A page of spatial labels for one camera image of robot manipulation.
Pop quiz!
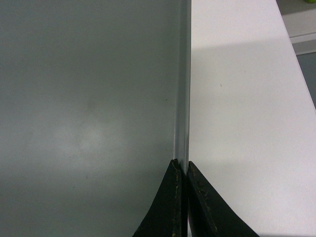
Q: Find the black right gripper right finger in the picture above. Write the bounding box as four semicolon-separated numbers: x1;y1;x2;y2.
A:
187;161;258;237

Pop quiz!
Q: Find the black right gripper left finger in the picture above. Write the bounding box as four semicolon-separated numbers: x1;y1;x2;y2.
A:
134;159;182;237

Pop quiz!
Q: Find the silver grey rectangular tray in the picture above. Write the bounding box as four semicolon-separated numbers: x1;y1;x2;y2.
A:
0;0;191;237

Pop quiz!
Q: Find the white checkout table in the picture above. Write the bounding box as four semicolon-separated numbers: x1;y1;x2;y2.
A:
189;0;316;237

